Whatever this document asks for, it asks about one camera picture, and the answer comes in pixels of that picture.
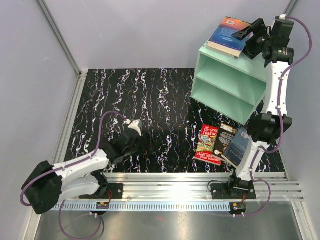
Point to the right control board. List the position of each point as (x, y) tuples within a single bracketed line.
[(237, 208)]

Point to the purple treehouse book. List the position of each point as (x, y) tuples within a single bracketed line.
[(213, 53)]

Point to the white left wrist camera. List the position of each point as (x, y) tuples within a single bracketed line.
[(134, 125)]

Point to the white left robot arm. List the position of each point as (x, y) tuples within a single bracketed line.
[(49, 184)]

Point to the aluminium mounting rail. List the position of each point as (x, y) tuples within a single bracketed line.
[(193, 187)]

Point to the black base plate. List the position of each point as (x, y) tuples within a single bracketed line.
[(220, 191), (113, 190)]

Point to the left aluminium frame post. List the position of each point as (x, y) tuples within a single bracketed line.
[(58, 35)]

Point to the white slotted cable duct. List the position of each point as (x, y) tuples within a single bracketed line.
[(142, 206)]

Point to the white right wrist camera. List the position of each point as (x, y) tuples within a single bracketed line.
[(280, 18)]

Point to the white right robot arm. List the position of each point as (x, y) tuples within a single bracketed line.
[(270, 125)]

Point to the blue orange sunset book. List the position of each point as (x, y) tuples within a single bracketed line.
[(222, 39)]

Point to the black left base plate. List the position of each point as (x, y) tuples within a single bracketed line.
[(113, 190)]

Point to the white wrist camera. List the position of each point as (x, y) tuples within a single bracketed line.
[(134, 125), (280, 18)]

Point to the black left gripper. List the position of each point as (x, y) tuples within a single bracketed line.
[(141, 140)]

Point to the black marbled table mat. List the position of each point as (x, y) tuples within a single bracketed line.
[(160, 97)]

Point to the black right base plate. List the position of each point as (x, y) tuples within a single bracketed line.
[(220, 191)]

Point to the red treehouse book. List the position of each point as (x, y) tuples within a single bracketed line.
[(206, 144)]

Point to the control board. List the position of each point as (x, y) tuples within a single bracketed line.
[(102, 205), (237, 208)]

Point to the dark blue paperback book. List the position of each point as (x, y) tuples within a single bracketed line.
[(236, 149)]

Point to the aluminium frame post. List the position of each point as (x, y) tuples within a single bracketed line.
[(290, 7), (58, 35)]

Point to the left control board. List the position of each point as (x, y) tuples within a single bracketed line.
[(102, 205)]

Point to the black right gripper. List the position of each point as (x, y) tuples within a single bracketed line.
[(256, 25)]

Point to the right aluminium frame post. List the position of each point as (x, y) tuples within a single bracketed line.
[(290, 7)]

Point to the black paperback book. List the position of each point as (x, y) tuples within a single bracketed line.
[(225, 135)]

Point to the mint green wooden shelf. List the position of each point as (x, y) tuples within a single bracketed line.
[(233, 87)]

